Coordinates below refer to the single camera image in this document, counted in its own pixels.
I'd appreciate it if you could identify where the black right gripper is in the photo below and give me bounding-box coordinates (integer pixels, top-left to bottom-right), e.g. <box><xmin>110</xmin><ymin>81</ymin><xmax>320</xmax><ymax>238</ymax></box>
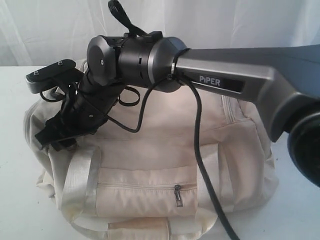
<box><xmin>35</xmin><ymin>84</ymin><xmax>120</xmax><ymax>152</ymax></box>

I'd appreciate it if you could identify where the cream fabric duffel bag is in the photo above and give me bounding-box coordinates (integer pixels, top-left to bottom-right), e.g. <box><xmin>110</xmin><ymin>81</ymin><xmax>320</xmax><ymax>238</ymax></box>
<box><xmin>23</xmin><ymin>86</ymin><xmax>279</xmax><ymax>240</ymax></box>

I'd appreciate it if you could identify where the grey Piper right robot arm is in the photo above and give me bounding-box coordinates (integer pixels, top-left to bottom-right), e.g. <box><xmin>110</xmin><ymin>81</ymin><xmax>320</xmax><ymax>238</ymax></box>
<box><xmin>35</xmin><ymin>32</ymin><xmax>320</xmax><ymax>186</ymax></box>

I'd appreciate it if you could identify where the white backdrop curtain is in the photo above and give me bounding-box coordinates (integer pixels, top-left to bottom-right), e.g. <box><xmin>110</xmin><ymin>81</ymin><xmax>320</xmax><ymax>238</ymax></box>
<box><xmin>0</xmin><ymin>0</ymin><xmax>320</xmax><ymax>66</ymax></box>

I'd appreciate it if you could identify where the dark pocket zipper pull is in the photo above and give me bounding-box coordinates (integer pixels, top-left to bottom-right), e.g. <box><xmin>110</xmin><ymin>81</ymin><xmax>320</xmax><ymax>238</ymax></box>
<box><xmin>174</xmin><ymin>184</ymin><xmax>183</xmax><ymax>208</ymax></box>

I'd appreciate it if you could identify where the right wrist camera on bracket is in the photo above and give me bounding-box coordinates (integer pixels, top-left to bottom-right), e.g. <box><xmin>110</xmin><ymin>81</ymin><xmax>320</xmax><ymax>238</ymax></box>
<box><xmin>25</xmin><ymin>59</ymin><xmax>84</xmax><ymax>94</ymax></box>

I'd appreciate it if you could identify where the thin black camera cable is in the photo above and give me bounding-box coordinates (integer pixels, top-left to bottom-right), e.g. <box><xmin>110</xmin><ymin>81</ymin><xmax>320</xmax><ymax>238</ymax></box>
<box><xmin>39</xmin><ymin>74</ymin><xmax>173</xmax><ymax>133</ymax></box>

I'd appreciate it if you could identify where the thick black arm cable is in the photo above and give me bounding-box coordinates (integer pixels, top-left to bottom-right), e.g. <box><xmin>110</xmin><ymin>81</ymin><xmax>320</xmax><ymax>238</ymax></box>
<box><xmin>107</xmin><ymin>0</ymin><xmax>241</xmax><ymax>240</ymax></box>

